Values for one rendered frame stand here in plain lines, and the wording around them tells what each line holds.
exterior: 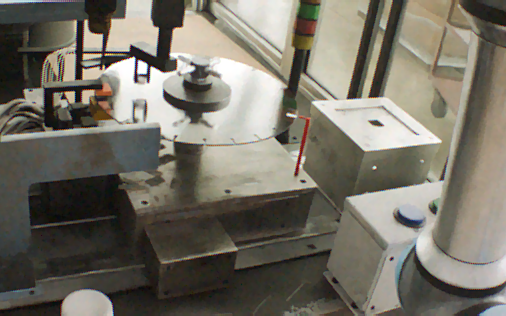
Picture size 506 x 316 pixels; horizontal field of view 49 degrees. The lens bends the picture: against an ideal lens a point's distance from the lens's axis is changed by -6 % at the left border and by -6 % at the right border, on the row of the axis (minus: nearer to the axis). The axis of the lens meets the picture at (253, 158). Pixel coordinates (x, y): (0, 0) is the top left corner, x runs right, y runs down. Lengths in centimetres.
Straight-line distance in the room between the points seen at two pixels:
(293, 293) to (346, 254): 10
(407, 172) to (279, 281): 33
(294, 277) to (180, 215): 20
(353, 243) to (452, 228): 27
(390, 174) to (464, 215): 48
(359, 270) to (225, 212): 22
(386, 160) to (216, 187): 31
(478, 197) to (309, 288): 40
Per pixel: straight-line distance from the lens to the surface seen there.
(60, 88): 88
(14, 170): 73
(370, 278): 84
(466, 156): 57
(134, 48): 91
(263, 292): 89
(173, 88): 94
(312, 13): 114
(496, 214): 60
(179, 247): 83
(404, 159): 106
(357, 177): 102
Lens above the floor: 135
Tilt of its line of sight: 31 degrees down
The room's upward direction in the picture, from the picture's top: 10 degrees clockwise
